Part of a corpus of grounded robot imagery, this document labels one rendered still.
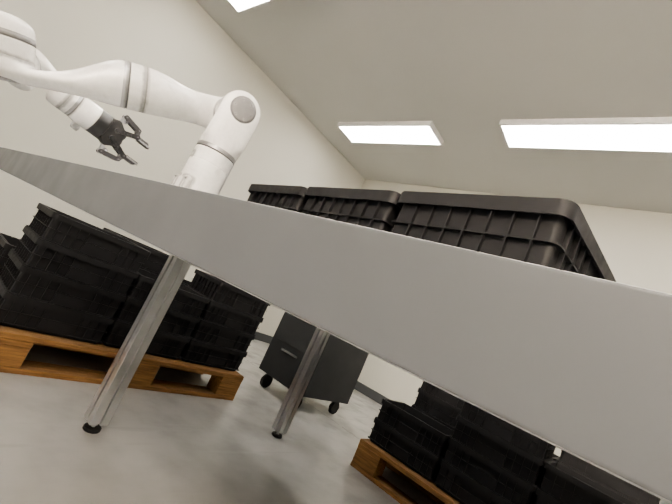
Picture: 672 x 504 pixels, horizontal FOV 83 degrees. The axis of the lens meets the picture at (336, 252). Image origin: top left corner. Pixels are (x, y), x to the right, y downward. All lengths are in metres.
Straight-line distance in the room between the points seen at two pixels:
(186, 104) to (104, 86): 0.16
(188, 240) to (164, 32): 3.98
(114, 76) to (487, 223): 0.73
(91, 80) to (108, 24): 3.11
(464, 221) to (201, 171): 0.56
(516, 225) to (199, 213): 0.47
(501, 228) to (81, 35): 3.65
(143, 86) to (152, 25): 3.24
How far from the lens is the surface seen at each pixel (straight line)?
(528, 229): 0.59
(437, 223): 0.65
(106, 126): 1.26
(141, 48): 4.06
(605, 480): 2.42
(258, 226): 0.18
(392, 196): 0.73
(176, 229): 0.23
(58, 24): 3.90
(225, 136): 0.91
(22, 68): 0.91
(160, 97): 0.91
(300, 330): 2.75
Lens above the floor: 0.67
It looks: 9 degrees up
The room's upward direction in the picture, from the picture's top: 24 degrees clockwise
